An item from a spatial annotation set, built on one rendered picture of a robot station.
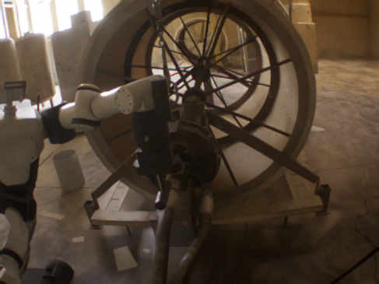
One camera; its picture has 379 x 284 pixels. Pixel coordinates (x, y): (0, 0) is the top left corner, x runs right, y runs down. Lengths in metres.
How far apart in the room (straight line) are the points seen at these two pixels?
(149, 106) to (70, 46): 7.13
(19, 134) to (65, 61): 6.89
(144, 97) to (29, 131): 0.52
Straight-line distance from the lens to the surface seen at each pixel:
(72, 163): 2.92
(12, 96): 1.01
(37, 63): 7.73
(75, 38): 7.62
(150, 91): 0.62
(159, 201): 0.71
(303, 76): 1.85
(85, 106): 0.81
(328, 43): 13.13
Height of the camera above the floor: 1.39
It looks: 23 degrees down
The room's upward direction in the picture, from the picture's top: 8 degrees counter-clockwise
